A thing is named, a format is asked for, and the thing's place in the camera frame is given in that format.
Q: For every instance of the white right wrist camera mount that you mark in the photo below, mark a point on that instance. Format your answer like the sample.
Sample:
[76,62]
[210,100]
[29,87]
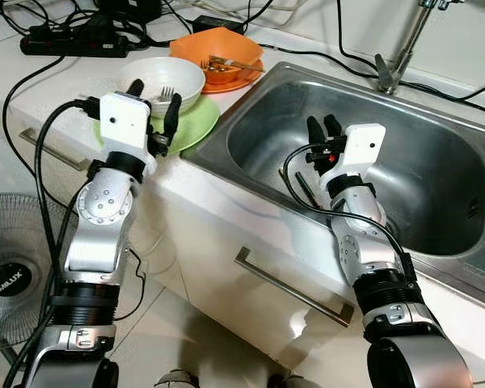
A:
[364,145]

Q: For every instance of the metal fork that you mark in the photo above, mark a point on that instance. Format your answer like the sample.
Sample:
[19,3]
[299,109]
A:
[166,93]

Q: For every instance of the grey robot foot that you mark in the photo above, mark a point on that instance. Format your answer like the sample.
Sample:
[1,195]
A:
[295,383]
[178,380]

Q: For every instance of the small black power adapter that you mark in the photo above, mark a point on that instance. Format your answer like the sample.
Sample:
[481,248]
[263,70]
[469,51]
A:
[218,24]

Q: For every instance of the chrome faucet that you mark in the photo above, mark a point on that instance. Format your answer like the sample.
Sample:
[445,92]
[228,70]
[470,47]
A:
[385,78]

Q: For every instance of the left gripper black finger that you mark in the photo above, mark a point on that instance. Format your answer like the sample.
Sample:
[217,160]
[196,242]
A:
[136,87]
[173,113]

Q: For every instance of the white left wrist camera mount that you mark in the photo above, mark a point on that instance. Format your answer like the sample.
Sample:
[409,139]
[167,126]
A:
[123,121]

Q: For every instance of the grey floor fan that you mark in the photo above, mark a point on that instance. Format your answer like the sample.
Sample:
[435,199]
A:
[8,280]

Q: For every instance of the gold fork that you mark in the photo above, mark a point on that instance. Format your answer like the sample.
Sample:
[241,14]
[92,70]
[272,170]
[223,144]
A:
[234,63]

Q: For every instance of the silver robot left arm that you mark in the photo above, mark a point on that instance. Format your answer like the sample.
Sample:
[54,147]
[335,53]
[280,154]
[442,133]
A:
[97,234]

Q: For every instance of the orange bowl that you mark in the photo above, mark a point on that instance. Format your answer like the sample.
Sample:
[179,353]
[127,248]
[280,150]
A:
[198,47]

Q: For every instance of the grey robot right foot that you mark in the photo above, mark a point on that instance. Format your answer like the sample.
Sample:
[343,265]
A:
[295,383]

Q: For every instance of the grey robot left foot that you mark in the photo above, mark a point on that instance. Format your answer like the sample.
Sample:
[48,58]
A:
[178,380]

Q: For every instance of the stainless steel sink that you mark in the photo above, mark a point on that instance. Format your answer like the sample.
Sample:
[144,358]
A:
[444,178]

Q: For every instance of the orange plate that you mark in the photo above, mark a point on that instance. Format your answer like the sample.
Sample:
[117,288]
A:
[242,84]

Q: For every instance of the light green plate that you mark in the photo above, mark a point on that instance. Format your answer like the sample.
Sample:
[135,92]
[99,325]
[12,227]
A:
[194,129]

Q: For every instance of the white ribbed bowl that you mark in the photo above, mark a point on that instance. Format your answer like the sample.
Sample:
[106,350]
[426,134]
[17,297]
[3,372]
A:
[182,77]

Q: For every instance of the patterned wooden chopstick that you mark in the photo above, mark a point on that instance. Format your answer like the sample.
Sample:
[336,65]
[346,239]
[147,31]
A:
[308,190]

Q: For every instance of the black power strip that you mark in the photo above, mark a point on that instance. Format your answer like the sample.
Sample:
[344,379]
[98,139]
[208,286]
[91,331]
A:
[65,44]

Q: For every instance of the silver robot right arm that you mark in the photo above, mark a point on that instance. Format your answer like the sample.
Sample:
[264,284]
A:
[372,250]

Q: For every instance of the large black power adapter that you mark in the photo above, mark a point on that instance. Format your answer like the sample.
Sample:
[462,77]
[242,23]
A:
[129,10]

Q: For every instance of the white kitchen cabinet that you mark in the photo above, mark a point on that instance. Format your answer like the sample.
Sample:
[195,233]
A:
[242,315]

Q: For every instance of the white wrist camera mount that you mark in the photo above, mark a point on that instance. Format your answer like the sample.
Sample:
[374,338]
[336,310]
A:
[364,145]
[123,121]

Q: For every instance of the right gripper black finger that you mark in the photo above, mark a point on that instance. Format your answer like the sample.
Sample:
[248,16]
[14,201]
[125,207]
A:
[315,131]
[333,128]

